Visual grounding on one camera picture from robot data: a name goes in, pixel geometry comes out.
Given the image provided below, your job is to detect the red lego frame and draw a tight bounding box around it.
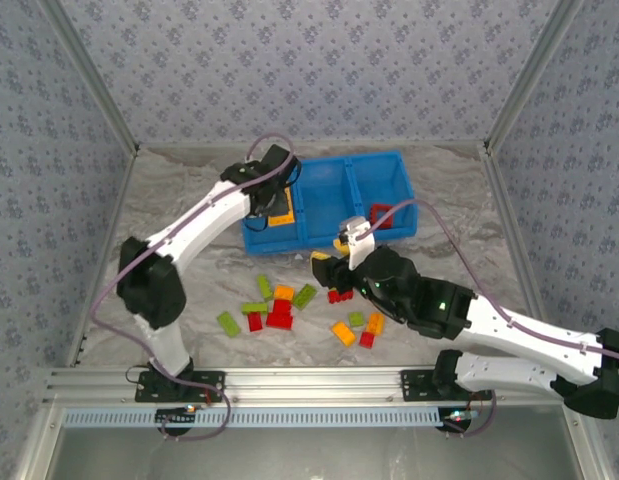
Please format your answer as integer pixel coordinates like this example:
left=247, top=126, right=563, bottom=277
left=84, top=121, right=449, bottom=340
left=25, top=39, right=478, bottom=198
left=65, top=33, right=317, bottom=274
left=369, top=203, right=396, bottom=230

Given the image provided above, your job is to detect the aluminium side frame rail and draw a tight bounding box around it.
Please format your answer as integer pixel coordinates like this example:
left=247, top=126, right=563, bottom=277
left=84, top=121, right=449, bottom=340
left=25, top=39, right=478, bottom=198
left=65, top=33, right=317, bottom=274
left=481, top=144, right=550, bottom=331
left=66, top=147, right=141, bottom=369

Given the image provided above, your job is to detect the orange curved lego brick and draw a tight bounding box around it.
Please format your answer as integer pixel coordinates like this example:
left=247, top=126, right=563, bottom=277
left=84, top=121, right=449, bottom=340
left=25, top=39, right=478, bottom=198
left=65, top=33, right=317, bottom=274
left=330, top=321, right=358, bottom=348

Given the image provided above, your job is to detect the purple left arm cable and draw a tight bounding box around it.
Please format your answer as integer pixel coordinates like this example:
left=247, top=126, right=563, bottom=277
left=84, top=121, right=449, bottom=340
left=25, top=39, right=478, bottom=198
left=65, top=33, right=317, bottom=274
left=90, top=132, right=296, bottom=443

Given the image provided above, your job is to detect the light blue slotted cable duct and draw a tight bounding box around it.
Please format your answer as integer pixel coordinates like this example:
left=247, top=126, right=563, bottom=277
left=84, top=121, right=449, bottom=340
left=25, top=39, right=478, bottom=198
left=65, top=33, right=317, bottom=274
left=63, top=405, right=443, bottom=429

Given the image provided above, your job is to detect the thin grey wall base strip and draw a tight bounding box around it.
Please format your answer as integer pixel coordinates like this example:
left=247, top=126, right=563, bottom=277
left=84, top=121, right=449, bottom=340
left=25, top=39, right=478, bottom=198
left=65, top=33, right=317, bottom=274
left=137, top=141, right=486, bottom=150

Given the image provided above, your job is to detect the orange lego frame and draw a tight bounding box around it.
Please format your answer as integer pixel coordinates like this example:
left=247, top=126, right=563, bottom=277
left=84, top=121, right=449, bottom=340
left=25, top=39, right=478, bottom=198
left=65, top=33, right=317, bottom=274
left=267, top=188, right=296, bottom=229

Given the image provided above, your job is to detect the aluminium frame post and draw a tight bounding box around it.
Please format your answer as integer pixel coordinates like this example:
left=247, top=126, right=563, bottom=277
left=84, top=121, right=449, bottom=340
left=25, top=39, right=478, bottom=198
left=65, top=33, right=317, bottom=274
left=37, top=0, right=141, bottom=154
left=482, top=0, right=588, bottom=151

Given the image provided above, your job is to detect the aluminium lower frame bar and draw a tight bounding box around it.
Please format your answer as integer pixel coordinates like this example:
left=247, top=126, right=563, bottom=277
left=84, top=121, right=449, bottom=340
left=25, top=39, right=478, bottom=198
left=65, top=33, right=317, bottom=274
left=561, top=417, right=618, bottom=480
left=13, top=405, right=65, bottom=480

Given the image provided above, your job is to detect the long red lego brick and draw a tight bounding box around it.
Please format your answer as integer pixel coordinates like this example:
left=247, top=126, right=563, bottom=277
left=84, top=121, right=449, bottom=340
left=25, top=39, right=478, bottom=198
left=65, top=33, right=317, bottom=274
left=265, top=310, right=295, bottom=331

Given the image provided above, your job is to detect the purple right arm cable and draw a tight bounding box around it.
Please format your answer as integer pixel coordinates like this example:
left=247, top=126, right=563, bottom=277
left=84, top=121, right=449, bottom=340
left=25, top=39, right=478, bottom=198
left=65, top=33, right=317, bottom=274
left=359, top=198, right=619, bottom=439

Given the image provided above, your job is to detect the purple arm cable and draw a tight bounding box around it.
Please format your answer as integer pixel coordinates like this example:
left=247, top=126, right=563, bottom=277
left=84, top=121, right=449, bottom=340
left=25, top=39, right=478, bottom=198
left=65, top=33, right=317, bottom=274
left=90, top=132, right=296, bottom=443
left=359, top=198, right=619, bottom=439

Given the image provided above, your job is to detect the small black controller board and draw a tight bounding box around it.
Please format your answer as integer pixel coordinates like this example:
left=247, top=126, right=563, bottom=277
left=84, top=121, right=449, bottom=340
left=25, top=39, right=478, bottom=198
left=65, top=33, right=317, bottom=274
left=155, top=405, right=197, bottom=427
left=437, top=407, right=474, bottom=432

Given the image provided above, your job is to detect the aluminium mounting rail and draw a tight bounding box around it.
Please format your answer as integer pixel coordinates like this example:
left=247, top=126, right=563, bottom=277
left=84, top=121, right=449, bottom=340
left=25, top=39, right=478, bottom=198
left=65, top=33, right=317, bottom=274
left=42, top=366, right=590, bottom=407

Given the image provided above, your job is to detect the blue three-compartment bin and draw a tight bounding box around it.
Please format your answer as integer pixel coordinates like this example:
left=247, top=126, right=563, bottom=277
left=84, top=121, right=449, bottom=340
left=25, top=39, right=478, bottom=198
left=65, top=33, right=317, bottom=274
left=241, top=149, right=419, bottom=257

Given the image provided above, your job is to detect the grey metal sheet panel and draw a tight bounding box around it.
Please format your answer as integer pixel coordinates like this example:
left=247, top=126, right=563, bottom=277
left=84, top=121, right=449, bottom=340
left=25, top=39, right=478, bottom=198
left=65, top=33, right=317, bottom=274
left=43, top=424, right=588, bottom=480

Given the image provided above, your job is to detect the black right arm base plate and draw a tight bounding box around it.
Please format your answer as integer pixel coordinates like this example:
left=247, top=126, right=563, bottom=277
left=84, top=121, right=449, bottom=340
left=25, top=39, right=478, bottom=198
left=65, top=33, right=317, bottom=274
left=399, top=368, right=473, bottom=401

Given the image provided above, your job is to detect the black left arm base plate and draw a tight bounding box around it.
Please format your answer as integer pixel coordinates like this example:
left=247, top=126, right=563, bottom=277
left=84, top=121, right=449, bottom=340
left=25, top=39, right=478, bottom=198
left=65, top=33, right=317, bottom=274
left=134, top=368, right=226, bottom=404

